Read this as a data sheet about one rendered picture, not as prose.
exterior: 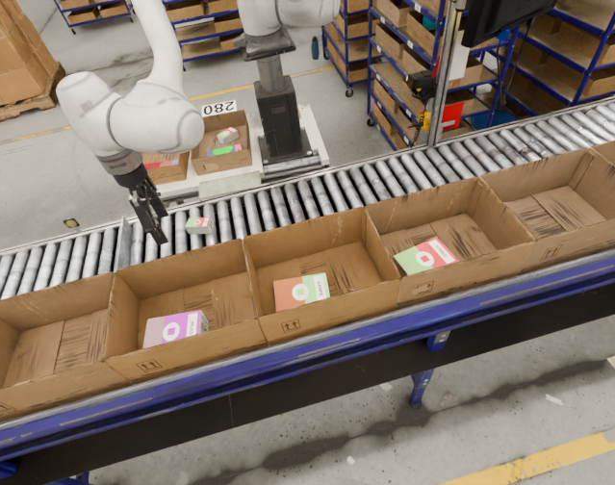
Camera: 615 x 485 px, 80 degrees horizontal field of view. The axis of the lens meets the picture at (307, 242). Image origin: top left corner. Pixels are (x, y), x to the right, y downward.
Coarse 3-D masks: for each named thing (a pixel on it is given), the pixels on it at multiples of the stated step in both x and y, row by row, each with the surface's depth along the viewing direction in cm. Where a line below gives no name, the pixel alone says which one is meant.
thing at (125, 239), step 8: (128, 224) 164; (120, 232) 155; (128, 232) 162; (120, 240) 152; (128, 240) 160; (120, 248) 150; (128, 248) 158; (120, 256) 148; (128, 256) 155; (120, 264) 146; (128, 264) 153
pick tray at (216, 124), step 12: (204, 120) 202; (216, 120) 203; (228, 120) 205; (240, 120) 206; (204, 132) 207; (216, 132) 206; (240, 132) 204; (204, 144) 200; (216, 144) 198; (228, 144) 197; (192, 156) 180; (204, 156) 193; (216, 156) 177; (228, 156) 178; (240, 156) 179; (204, 168) 181; (216, 168) 182; (228, 168) 183
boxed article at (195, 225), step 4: (188, 220) 157; (192, 220) 156; (196, 220) 156; (200, 220) 156; (204, 220) 156; (208, 220) 155; (212, 220) 158; (188, 224) 155; (192, 224) 155; (196, 224) 155; (200, 224) 154; (204, 224) 154; (208, 224) 154; (212, 224) 158; (188, 228) 155; (192, 228) 155; (196, 228) 155; (200, 228) 154; (204, 228) 154; (208, 228) 154; (212, 228) 158; (188, 232) 157; (192, 232) 157; (196, 232) 157; (200, 232) 156; (204, 232) 156; (208, 232) 156
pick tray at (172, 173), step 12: (144, 156) 199; (156, 156) 197; (168, 156) 196; (180, 156) 180; (156, 168) 175; (168, 168) 176; (180, 168) 177; (156, 180) 180; (168, 180) 181; (180, 180) 182
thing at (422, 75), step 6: (420, 72) 157; (426, 72) 157; (432, 72) 157; (408, 78) 158; (414, 78) 155; (420, 78) 155; (426, 78) 155; (432, 78) 156; (408, 84) 159; (414, 84) 156; (420, 84) 156; (426, 84) 157; (432, 84) 158; (420, 90) 162; (426, 90) 161
